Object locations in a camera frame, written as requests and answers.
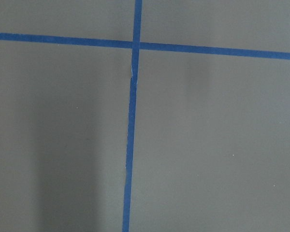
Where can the blue tape line lengthwise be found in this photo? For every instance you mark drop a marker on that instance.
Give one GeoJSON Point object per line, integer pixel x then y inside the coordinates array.
{"type": "Point", "coordinates": [131, 114]}

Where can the blue tape line crosswise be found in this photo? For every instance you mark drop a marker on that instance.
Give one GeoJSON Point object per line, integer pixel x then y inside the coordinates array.
{"type": "Point", "coordinates": [144, 46]}

